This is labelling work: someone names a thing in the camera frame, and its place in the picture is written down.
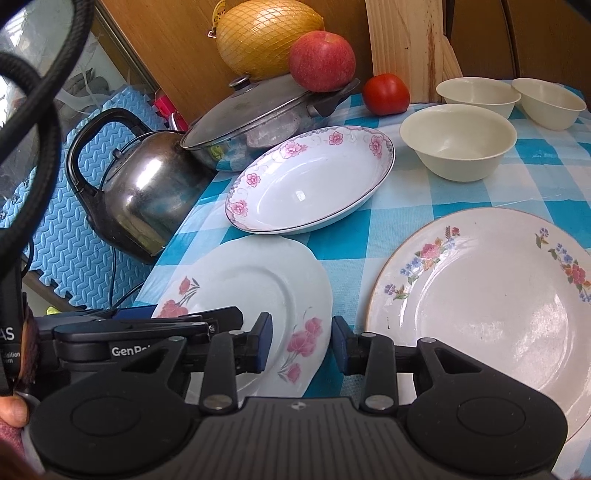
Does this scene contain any steel cooking pot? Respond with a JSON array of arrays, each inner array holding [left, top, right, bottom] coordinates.
[[198, 79, 361, 172]]

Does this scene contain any glass door cabinet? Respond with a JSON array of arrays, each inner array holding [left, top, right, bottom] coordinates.
[[0, 0, 160, 139]]

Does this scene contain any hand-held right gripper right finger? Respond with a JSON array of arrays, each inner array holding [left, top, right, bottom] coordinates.
[[331, 315, 490, 413]]

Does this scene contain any steel kettle with black handle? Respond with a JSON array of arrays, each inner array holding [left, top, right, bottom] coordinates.
[[66, 107, 218, 265]]

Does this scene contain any red apple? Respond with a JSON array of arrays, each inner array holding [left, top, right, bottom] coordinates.
[[289, 30, 356, 92]]

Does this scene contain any wooden cabinet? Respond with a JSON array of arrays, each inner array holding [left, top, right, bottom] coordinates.
[[99, 0, 591, 134]]

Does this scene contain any wooden knife block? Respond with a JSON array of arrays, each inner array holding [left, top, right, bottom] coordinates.
[[365, 0, 464, 103]]

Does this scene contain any white pink-flower plate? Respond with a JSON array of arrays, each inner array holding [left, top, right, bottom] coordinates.
[[151, 235, 334, 398]]

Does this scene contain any red plastic object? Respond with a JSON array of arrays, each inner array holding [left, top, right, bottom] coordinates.
[[152, 95, 180, 131]]

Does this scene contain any pomelo in yellow net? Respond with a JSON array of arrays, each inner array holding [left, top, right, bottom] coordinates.
[[212, 0, 325, 81]]

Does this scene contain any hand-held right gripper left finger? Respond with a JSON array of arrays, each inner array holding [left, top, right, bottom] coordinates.
[[121, 313, 274, 414]]

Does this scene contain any person's left hand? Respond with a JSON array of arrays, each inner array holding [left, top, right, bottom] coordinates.
[[0, 394, 31, 430]]

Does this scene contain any large colourful-flower plate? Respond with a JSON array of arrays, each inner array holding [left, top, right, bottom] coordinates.
[[365, 208, 591, 444]]

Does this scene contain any glass pot lid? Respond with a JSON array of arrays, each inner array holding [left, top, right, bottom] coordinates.
[[180, 74, 361, 151]]

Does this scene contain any blue foam floor mat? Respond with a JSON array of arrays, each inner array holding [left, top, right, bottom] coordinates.
[[0, 85, 172, 311]]

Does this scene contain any cream bowl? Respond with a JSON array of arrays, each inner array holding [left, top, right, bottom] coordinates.
[[400, 104, 517, 182], [511, 78, 587, 131], [436, 78, 522, 120]]

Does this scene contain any deep pink-flower rimmed plate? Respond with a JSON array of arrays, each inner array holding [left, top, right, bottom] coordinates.
[[225, 126, 396, 235]]

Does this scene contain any thin black kettle cord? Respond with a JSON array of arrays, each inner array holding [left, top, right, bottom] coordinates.
[[107, 244, 154, 311]]

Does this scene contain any black braided cable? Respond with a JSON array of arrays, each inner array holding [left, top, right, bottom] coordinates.
[[0, 0, 95, 278]]

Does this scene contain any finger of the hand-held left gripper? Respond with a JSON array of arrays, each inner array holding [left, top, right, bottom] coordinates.
[[113, 306, 244, 335]]

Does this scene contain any red tomato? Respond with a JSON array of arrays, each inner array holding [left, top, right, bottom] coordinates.
[[362, 73, 411, 116]]

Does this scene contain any blue white checkered tablecloth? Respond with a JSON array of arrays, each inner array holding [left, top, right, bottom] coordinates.
[[134, 78, 591, 480]]

